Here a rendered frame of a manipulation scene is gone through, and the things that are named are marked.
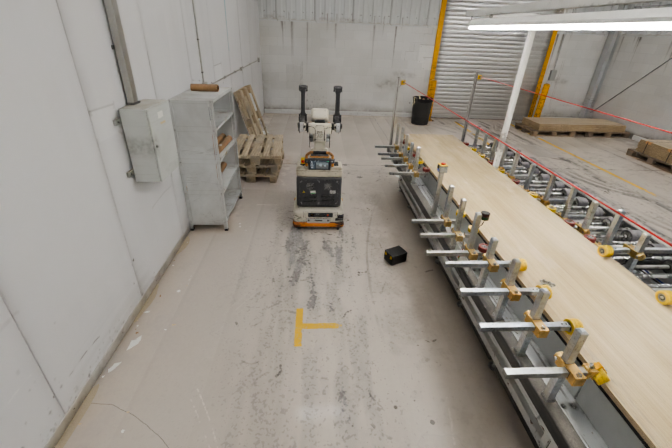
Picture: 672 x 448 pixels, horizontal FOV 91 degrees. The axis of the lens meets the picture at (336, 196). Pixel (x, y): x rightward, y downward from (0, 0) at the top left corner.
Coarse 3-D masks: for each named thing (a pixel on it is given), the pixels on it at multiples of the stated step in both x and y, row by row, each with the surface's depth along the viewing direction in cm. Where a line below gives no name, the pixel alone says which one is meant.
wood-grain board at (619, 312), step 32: (448, 160) 398; (480, 160) 403; (480, 192) 320; (512, 192) 323; (480, 224) 266; (512, 224) 268; (544, 224) 270; (512, 256) 229; (544, 256) 230; (576, 256) 232; (576, 288) 202; (608, 288) 203; (640, 288) 204; (608, 320) 180; (640, 320) 180; (608, 352) 161; (640, 352) 162; (608, 384) 146; (640, 384) 147; (640, 416) 134
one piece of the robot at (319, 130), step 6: (306, 126) 405; (312, 126) 398; (318, 126) 399; (324, 126) 399; (330, 126) 400; (312, 132) 401; (318, 132) 402; (324, 132) 401; (330, 132) 402; (318, 138) 403; (324, 138) 403; (318, 144) 412; (324, 144) 413; (312, 150) 416; (318, 150) 417; (324, 150) 417
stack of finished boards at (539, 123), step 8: (528, 120) 890; (536, 120) 881; (544, 120) 885; (552, 120) 889; (560, 120) 893; (568, 120) 897; (576, 120) 901; (584, 120) 905; (592, 120) 909; (600, 120) 913; (608, 120) 917; (536, 128) 859; (544, 128) 851; (552, 128) 853; (560, 128) 855; (568, 128) 856; (576, 128) 858; (584, 128) 860; (592, 128) 862; (600, 128) 865; (608, 128) 867; (616, 128) 868; (624, 128) 870
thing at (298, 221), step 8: (296, 192) 449; (296, 200) 425; (296, 208) 405; (304, 208) 406; (312, 208) 407; (320, 208) 408; (328, 208) 408; (336, 208) 409; (296, 216) 404; (296, 224) 408; (304, 224) 409; (312, 224) 409; (320, 224) 409; (328, 224) 410; (336, 224) 411
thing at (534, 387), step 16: (400, 160) 448; (416, 192) 361; (432, 224) 308; (448, 240) 279; (464, 272) 243; (480, 304) 218; (496, 320) 203; (496, 336) 198; (512, 336) 192; (512, 352) 183; (528, 384) 168; (544, 384) 166; (544, 400) 159; (544, 416) 156; (560, 416) 152; (560, 432) 147; (576, 432) 147
